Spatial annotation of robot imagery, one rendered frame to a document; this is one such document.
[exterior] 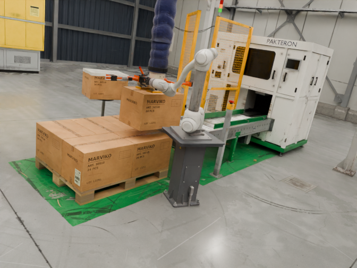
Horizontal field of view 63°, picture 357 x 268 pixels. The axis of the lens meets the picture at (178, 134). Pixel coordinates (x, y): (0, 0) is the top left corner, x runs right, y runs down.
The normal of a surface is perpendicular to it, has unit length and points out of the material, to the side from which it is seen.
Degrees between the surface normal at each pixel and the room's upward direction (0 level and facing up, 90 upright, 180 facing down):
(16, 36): 90
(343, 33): 90
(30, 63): 90
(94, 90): 90
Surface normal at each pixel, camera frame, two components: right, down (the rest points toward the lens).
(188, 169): 0.40, 0.33
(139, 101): -0.71, 0.10
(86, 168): 0.73, 0.31
